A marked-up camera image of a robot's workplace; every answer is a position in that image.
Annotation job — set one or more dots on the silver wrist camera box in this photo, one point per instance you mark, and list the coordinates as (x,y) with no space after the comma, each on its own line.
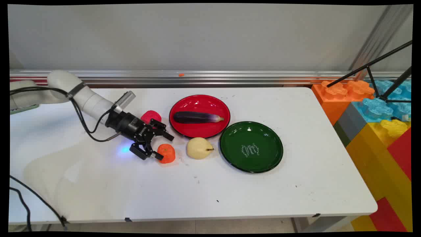
(125,98)

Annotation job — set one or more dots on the red plate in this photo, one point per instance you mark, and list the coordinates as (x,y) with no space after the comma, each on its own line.
(197,102)

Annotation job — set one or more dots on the light blue giant building block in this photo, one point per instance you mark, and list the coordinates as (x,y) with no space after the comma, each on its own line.
(378,108)

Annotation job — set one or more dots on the green edged base plate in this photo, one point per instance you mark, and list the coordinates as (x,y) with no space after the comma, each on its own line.
(24,109)

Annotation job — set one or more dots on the yellow giant building block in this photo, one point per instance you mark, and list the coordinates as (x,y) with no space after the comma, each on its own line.
(375,158)

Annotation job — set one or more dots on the orange toy tangerine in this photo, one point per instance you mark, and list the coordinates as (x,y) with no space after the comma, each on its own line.
(167,154)

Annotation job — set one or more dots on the black tripod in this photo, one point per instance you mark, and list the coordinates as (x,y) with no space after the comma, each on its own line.
(375,62)

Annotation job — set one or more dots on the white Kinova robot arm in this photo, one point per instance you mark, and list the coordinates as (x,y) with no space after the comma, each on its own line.
(62,80)

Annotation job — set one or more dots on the purple toy eggplant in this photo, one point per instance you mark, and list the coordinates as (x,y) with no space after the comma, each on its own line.
(194,117)

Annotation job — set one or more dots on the grey giant building block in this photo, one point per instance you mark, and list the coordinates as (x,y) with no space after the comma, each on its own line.
(348,126)

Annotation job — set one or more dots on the white table leg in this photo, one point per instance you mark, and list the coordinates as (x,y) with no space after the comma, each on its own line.
(315,223)

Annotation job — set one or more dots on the orange giant building block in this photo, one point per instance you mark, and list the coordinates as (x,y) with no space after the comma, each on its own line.
(332,98)

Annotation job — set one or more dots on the red giant building block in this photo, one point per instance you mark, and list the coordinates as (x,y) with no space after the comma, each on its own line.
(403,153)

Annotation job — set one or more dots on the pale yellow toy pear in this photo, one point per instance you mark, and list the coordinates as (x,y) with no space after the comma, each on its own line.
(198,148)

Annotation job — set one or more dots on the aluminium rail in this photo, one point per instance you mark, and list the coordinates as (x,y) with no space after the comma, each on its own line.
(230,79)

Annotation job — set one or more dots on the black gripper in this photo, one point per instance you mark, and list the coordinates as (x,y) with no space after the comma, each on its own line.
(130,125)

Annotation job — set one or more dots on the red toy fruit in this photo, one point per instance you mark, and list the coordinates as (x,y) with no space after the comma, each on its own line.
(150,116)

